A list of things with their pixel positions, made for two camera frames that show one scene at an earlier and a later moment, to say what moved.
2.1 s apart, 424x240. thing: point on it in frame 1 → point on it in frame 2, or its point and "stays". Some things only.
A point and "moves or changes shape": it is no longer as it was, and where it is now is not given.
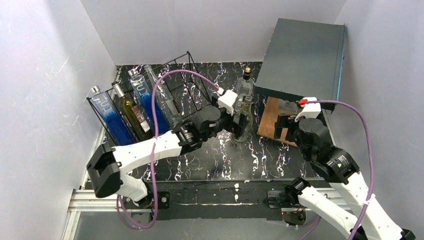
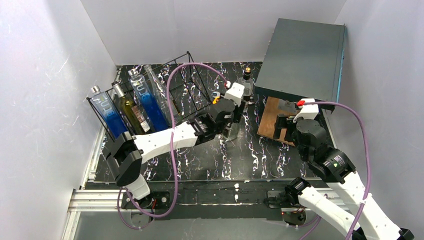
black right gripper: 283,122 stays
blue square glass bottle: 144,95 stays
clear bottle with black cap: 244,85 stays
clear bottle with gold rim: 243,134 moves or changes shape
